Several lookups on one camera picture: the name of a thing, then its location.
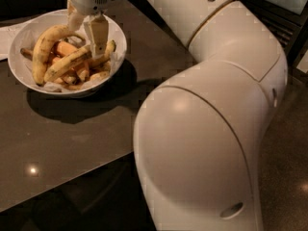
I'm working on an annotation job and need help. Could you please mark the black appliance with vent grille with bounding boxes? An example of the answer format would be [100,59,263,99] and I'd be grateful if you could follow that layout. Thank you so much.
[240,0,308,83]

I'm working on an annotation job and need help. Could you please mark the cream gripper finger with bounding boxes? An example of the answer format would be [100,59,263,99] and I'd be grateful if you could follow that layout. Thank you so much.
[84,13,109,58]
[67,0,85,31]

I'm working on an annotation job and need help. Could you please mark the small banana pieces in bowl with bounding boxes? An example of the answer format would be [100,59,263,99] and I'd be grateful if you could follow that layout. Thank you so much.
[47,58,111,90]

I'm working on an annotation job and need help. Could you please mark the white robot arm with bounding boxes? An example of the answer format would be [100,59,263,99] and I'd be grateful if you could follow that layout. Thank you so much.
[134,0,288,231]

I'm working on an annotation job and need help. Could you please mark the long yellow banana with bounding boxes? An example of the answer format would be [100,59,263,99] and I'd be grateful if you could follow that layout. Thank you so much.
[44,45,91,83]

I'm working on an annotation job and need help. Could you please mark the orange banana under pile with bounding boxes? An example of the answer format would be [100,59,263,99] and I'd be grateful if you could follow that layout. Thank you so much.
[53,41,77,57]

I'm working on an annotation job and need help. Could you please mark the white bowl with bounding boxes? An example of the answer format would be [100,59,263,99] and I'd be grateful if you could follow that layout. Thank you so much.
[8,10,127,98]

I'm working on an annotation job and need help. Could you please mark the yellow banana right side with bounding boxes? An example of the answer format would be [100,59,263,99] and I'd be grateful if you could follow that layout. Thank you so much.
[88,40,116,68]

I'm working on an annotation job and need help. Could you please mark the white paper napkin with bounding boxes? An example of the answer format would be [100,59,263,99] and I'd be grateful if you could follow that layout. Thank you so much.
[0,19,32,61]

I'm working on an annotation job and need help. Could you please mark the large curved yellow banana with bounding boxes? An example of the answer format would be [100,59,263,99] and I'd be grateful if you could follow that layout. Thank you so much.
[32,25,85,86]

